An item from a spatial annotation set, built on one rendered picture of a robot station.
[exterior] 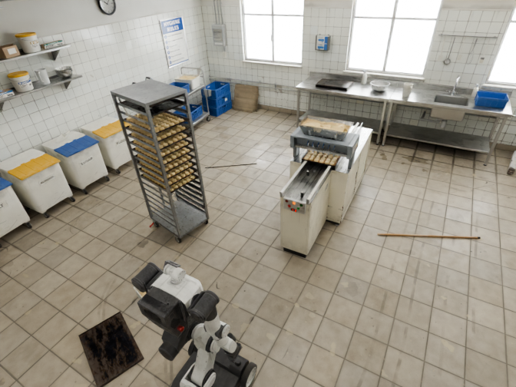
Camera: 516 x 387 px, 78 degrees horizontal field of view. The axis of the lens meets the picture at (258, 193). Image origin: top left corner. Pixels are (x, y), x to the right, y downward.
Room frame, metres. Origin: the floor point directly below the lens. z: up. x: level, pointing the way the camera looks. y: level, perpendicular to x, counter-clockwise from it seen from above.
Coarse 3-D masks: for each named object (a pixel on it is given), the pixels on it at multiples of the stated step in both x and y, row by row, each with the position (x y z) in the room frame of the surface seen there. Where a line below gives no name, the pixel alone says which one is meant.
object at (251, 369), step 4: (248, 364) 1.26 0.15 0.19; (252, 364) 1.27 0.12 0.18; (248, 368) 1.23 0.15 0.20; (252, 368) 1.23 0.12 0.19; (256, 368) 1.28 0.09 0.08; (244, 372) 1.20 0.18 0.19; (248, 372) 1.19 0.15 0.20; (252, 372) 1.24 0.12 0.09; (244, 376) 1.17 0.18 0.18; (248, 376) 1.17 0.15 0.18; (252, 376) 1.23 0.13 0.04; (240, 380) 1.16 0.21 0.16; (244, 380) 1.15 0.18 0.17; (248, 380) 1.19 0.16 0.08; (252, 380) 1.21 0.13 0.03; (240, 384) 1.14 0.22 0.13; (244, 384) 1.13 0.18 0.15; (248, 384) 1.17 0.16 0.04
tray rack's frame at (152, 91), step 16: (112, 96) 3.26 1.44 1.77; (128, 96) 3.07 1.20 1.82; (144, 96) 3.04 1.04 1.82; (160, 96) 3.02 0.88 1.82; (128, 144) 3.25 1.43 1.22; (144, 192) 3.26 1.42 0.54; (176, 208) 3.41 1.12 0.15; (192, 208) 3.39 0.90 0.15; (160, 224) 3.10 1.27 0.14; (192, 224) 3.06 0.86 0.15
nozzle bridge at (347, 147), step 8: (296, 136) 3.32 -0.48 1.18; (304, 136) 3.31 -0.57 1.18; (312, 136) 3.30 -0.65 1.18; (352, 136) 3.24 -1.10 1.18; (296, 144) 3.36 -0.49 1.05; (304, 144) 3.35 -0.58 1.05; (312, 144) 3.30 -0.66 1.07; (320, 144) 3.25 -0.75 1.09; (328, 144) 3.21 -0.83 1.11; (336, 144) 3.08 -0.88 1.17; (344, 144) 3.05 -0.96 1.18; (352, 144) 3.04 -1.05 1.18; (296, 152) 3.44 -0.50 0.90; (328, 152) 3.16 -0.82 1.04; (336, 152) 3.13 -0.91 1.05; (344, 152) 3.12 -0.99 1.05; (352, 152) 3.05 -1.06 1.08; (352, 160) 3.12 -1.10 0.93
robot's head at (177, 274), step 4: (168, 264) 1.21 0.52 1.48; (164, 268) 1.18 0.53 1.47; (168, 268) 1.18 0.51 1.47; (172, 268) 1.18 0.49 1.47; (176, 268) 1.17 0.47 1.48; (180, 268) 1.18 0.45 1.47; (164, 272) 1.17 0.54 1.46; (168, 272) 1.17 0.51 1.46; (172, 272) 1.15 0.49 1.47; (176, 272) 1.15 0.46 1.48; (180, 272) 1.15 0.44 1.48; (184, 272) 1.17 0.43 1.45; (172, 276) 1.14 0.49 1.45; (176, 276) 1.13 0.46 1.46; (180, 276) 1.14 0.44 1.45; (184, 276) 1.16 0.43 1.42; (172, 280) 1.16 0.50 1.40; (176, 280) 1.15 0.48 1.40; (180, 280) 1.13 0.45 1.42
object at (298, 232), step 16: (304, 176) 2.99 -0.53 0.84; (320, 176) 2.97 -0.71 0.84; (288, 192) 2.70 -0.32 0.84; (304, 192) 2.68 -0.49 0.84; (320, 192) 2.75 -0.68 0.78; (320, 208) 2.80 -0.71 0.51; (288, 224) 2.61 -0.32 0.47; (304, 224) 2.52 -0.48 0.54; (320, 224) 2.86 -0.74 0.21; (288, 240) 2.61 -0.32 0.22; (304, 240) 2.51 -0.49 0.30; (304, 256) 2.54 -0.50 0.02
